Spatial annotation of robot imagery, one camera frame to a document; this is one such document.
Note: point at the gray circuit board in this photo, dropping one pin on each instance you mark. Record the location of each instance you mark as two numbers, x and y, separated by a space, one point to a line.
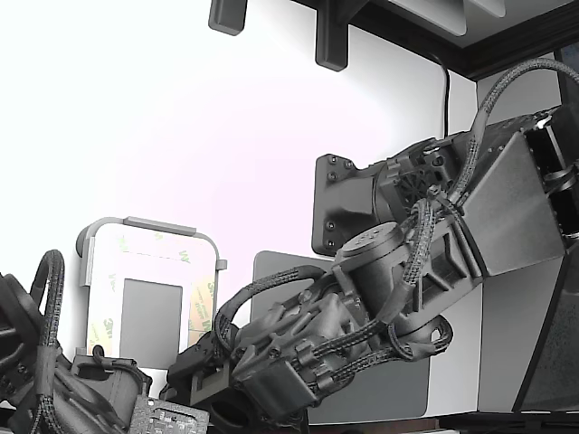
158 418

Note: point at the long black bracket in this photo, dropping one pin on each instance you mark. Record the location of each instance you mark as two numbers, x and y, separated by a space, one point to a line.
331 40

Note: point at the gray printed fixture frame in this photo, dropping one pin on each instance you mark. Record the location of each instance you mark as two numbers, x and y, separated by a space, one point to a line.
158 224

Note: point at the dark speckled panel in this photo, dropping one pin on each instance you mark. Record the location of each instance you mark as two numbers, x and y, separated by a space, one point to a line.
556 352

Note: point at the small gray panel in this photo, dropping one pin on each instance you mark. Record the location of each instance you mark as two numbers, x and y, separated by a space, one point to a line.
490 6

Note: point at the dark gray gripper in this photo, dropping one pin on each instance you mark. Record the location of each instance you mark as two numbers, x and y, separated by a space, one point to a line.
176 380

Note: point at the large gray rounded mat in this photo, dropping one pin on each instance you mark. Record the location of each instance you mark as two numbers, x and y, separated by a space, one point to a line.
384 393

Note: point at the pale 3M tape liner strip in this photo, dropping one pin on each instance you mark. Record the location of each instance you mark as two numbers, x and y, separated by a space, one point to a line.
100 316
154 248

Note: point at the black frame beam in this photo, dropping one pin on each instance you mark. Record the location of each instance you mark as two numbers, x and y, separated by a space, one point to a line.
468 56

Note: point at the short black bracket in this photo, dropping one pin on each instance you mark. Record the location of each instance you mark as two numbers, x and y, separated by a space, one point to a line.
226 16

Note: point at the gray square pad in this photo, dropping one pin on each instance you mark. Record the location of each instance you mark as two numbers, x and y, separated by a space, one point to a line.
151 323

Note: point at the dark gray six-joint robot arm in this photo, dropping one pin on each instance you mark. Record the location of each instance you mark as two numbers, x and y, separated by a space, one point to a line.
506 203

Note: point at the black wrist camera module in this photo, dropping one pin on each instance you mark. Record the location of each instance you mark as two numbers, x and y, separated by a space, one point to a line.
210 384

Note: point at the white rounded plate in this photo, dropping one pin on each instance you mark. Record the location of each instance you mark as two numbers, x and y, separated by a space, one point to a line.
149 267

